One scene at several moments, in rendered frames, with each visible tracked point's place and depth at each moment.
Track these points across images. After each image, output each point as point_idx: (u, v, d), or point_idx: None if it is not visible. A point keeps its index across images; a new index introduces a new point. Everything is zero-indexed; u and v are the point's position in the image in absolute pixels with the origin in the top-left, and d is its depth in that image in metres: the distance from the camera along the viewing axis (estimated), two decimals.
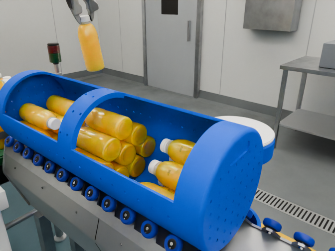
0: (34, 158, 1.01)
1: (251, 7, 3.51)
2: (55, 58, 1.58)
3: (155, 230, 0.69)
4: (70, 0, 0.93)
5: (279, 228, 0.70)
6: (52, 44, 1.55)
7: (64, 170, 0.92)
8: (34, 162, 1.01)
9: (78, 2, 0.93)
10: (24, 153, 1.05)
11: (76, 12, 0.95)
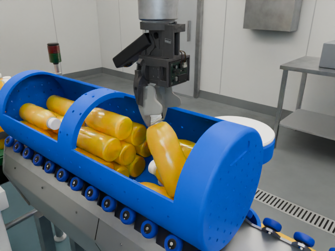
0: (34, 158, 1.01)
1: (251, 7, 3.51)
2: (55, 58, 1.58)
3: (155, 230, 0.69)
4: (141, 94, 0.58)
5: (279, 228, 0.70)
6: (52, 44, 1.55)
7: (64, 170, 0.92)
8: (34, 162, 1.01)
9: (155, 97, 0.58)
10: (24, 153, 1.05)
11: (147, 111, 0.60)
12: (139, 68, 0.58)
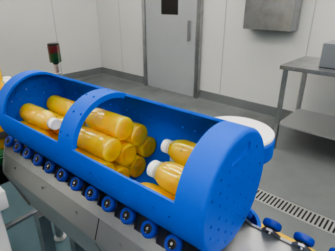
0: (34, 157, 1.01)
1: (251, 7, 3.51)
2: (55, 58, 1.58)
3: (155, 231, 0.69)
4: None
5: (279, 228, 0.70)
6: (52, 44, 1.55)
7: (64, 171, 0.91)
8: (34, 161, 1.01)
9: None
10: (24, 153, 1.05)
11: None
12: None
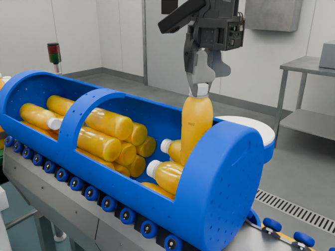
0: (34, 157, 1.01)
1: (251, 7, 3.51)
2: (55, 58, 1.58)
3: (155, 231, 0.69)
4: (192, 60, 0.54)
5: (279, 228, 0.70)
6: (52, 44, 1.55)
7: (64, 171, 0.91)
8: (34, 161, 1.01)
9: (207, 63, 0.54)
10: (24, 153, 1.05)
11: (196, 79, 0.56)
12: (190, 32, 0.54)
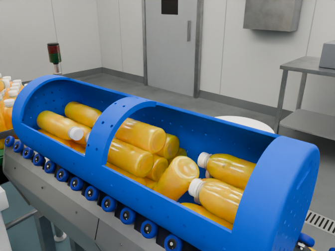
0: (34, 160, 1.01)
1: (251, 7, 3.51)
2: (55, 58, 1.58)
3: (154, 223, 0.70)
4: None
5: None
6: (52, 44, 1.55)
7: (62, 169, 0.92)
8: (36, 162, 1.00)
9: None
10: (26, 154, 1.04)
11: None
12: None
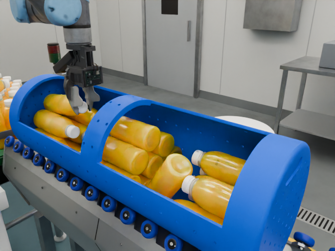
0: (35, 162, 1.00)
1: (251, 7, 3.51)
2: (55, 58, 1.58)
3: (149, 219, 0.71)
4: (69, 92, 0.85)
5: None
6: (52, 44, 1.55)
7: (59, 170, 0.93)
8: (38, 161, 1.00)
9: (79, 94, 0.85)
10: (26, 154, 1.04)
11: (74, 104, 0.87)
12: (68, 74, 0.85)
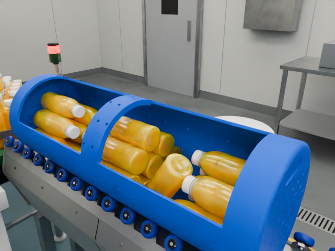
0: (35, 162, 1.00)
1: (251, 7, 3.51)
2: (55, 58, 1.58)
3: (149, 219, 0.71)
4: None
5: None
6: (52, 44, 1.55)
7: (59, 170, 0.93)
8: (38, 161, 1.00)
9: None
10: (26, 154, 1.04)
11: None
12: None
